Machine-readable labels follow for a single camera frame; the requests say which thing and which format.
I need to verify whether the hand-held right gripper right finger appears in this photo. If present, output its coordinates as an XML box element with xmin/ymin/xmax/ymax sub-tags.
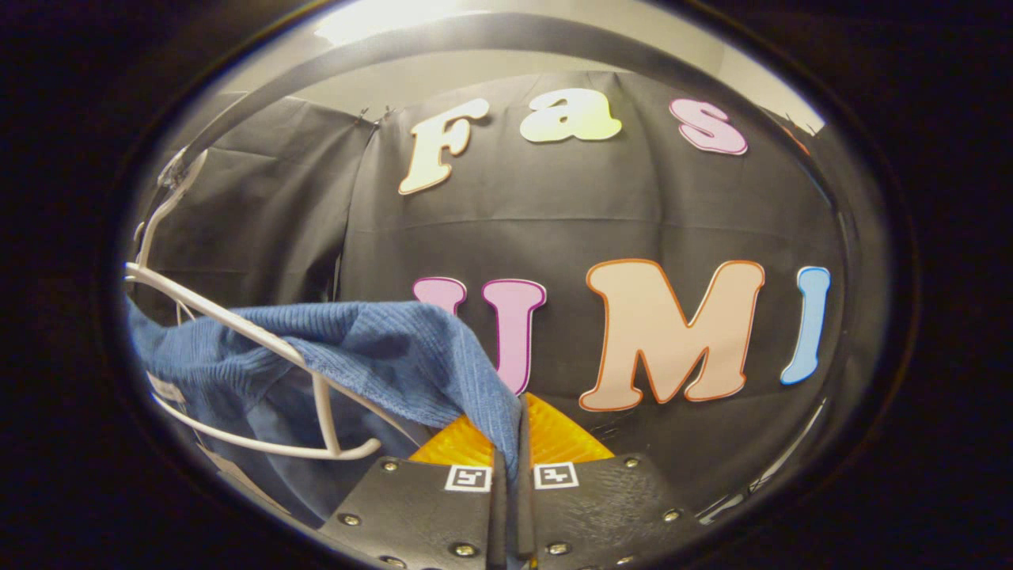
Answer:
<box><xmin>517</xmin><ymin>393</ymin><xmax>704</xmax><ymax>570</ymax></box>

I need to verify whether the blue corduroy shirt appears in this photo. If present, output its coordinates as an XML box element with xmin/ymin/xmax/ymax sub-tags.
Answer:
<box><xmin>127</xmin><ymin>299</ymin><xmax>525</xmax><ymax>531</ymax></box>

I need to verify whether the white clothes hanger taped hook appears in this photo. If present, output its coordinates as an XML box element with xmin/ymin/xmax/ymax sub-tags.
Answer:
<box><xmin>123</xmin><ymin>146</ymin><xmax>424</xmax><ymax>462</ymax></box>

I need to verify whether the black clothes rack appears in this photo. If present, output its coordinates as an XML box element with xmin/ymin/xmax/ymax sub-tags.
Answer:
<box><xmin>158</xmin><ymin>12</ymin><xmax>863</xmax><ymax>262</ymax></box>

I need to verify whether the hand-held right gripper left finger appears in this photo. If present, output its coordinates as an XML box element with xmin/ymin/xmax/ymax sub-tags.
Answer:
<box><xmin>317</xmin><ymin>413</ymin><xmax>509</xmax><ymax>570</ymax></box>

